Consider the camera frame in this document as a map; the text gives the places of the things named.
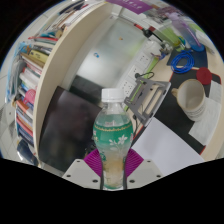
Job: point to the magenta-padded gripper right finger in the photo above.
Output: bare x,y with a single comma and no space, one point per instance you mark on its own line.
146,172

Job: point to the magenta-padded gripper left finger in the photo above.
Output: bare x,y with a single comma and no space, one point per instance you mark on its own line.
81,173

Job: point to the green-labelled clear drink bottle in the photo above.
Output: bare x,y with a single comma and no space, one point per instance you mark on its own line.
112,133

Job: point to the black computer monitor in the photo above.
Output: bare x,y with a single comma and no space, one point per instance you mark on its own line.
68,130

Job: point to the black desk mat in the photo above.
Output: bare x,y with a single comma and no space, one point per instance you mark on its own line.
173,116

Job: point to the white printed paper sheet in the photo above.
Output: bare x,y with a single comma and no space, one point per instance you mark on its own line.
208,128

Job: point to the white patterned ceramic cup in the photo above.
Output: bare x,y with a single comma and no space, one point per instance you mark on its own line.
191,100

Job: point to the beige shelf unit with books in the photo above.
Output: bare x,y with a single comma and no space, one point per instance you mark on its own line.
30,83

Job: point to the flat round red coaster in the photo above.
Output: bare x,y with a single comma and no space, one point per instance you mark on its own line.
204,76

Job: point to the white wall socket row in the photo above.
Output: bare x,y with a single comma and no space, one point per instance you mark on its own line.
135,71

